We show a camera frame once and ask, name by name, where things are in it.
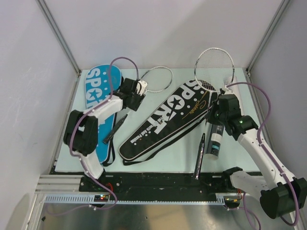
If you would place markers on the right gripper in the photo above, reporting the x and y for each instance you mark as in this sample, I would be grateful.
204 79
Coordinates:
209 116

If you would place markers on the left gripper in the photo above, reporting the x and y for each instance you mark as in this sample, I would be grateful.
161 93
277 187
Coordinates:
135 106

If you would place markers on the black shuttlecock tube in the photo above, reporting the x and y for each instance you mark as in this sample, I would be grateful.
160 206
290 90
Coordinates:
214 143

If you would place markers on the white shuttlecock tube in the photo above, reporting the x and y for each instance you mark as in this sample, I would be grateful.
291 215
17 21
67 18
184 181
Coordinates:
236 91

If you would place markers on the white racket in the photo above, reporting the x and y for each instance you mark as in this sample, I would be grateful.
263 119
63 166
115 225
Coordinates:
214 69
158 79

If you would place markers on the black racket bag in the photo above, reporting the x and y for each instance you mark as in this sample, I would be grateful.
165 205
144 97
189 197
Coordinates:
178 115

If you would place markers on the blue racket bag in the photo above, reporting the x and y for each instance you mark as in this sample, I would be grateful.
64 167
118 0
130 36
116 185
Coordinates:
96 89

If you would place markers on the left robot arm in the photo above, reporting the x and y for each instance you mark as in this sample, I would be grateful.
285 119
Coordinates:
81 134

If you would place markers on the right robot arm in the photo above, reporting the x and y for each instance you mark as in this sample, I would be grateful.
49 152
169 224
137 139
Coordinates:
279 192

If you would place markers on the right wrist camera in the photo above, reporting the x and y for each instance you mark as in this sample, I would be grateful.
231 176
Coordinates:
225 91

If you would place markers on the aluminium rail right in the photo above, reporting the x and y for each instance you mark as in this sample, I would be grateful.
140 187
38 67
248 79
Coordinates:
254 100

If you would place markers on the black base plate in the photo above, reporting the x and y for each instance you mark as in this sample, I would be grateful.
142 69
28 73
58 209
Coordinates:
166 185

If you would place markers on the white cable duct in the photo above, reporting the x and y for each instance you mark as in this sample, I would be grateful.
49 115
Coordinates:
217 199

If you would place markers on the aluminium frame post right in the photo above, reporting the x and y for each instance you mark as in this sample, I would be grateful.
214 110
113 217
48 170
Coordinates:
281 10

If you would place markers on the aluminium frame post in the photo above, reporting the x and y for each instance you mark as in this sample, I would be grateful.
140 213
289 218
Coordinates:
281 10
58 34

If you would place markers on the aluminium frame post left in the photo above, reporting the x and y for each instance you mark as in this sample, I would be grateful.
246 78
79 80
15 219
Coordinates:
58 34

